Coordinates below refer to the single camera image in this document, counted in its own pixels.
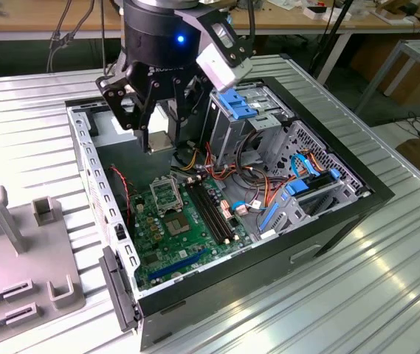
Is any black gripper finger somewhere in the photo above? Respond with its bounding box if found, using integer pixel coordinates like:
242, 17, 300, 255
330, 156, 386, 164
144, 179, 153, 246
172, 72, 210, 147
97, 64, 159, 154

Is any silver green CPU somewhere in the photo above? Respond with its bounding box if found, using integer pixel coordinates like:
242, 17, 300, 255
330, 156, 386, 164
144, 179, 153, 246
148, 131, 176, 154

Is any metal socket cover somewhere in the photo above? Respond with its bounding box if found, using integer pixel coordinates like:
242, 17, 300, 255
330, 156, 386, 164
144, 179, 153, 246
149, 175, 181, 215

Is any metal locking lever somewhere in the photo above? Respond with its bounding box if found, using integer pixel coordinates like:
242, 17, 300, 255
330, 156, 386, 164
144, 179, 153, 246
172, 171, 189, 217

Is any CPU socket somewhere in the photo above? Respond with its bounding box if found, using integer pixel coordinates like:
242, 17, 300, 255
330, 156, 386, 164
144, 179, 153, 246
162, 209, 191, 238

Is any blue plastic drive latch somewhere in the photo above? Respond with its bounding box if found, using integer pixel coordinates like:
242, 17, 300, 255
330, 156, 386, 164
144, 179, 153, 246
216, 89, 259, 121

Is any grey metal drive cage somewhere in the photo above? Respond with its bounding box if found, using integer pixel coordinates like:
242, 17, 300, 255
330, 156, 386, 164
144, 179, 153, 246
206, 86, 296, 167

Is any grey power supply unit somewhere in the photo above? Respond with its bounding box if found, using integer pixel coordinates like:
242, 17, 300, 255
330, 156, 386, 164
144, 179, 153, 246
90, 103, 178, 192

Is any black RAM slot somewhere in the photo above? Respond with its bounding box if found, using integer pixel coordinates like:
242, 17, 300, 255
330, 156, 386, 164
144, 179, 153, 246
185, 176, 230, 246
196, 175, 240, 243

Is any blue disk carrier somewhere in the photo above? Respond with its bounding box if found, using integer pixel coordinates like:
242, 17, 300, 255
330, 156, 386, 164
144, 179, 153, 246
284, 168, 341, 198

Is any black tripod pole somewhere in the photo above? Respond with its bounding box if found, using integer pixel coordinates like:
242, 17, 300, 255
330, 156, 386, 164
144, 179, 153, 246
309, 0, 355, 74

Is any white flat box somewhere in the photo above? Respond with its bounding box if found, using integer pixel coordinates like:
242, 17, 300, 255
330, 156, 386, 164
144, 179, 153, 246
303, 4, 354, 22

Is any grey metal disk bay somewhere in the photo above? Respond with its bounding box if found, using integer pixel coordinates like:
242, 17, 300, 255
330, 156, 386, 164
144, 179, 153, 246
255, 167, 349, 241

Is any green motherboard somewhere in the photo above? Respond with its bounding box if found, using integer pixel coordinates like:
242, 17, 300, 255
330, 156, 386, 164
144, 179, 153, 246
130, 176, 255, 291

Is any blue expansion slot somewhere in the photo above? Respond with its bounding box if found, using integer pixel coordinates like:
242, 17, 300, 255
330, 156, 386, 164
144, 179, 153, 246
148, 247, 209, 282

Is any dark grey case front bezel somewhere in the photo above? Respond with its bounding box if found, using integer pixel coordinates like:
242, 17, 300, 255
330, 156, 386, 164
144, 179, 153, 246
97, 245, 141, 333

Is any black open PC case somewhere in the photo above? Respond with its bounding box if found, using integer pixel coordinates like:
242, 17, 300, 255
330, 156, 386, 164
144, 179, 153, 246
63, 75, 396, 352

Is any small cardboard box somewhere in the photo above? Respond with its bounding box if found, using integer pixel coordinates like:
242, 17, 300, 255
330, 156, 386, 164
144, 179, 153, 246
369, 0, 420, 26

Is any large cardboard box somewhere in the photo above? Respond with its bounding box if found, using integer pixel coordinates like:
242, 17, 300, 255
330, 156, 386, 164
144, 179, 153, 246
349, 38, 420, 108

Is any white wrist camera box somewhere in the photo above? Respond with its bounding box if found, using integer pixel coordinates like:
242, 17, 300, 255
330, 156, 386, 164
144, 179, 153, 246
196, 44, 254, 92

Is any black camera mounting bracket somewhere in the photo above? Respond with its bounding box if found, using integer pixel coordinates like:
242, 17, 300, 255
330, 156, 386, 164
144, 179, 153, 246
174, 7, 254, 69

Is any yellow black wire bundle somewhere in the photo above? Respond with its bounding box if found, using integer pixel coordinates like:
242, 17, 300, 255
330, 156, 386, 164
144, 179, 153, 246
174, 145, 200, 173

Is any red black twisted wire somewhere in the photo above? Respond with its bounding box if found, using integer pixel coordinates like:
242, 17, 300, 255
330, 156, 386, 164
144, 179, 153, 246
109, 164, 137, 226

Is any grey hanging cable bundle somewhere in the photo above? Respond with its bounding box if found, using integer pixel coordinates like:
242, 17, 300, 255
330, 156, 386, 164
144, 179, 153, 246
47, 0, 98, 73

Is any red orange wire bundle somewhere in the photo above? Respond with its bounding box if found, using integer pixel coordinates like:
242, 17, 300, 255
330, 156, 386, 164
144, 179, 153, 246
204, 142, 292, 211

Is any blue flat wire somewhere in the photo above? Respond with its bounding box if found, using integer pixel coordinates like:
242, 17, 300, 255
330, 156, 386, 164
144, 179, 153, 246
289, 152, 324, 181

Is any blue wire white plug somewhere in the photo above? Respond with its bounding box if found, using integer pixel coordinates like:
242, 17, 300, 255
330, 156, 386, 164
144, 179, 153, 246
230, 200, 250, 218

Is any orange yellow wire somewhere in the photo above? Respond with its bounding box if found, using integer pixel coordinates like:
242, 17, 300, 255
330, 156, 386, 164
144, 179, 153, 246
303, 148, 329, 174

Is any blue plastic rail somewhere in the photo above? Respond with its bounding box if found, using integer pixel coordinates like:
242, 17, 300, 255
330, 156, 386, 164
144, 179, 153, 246
258, 201, 280, 234

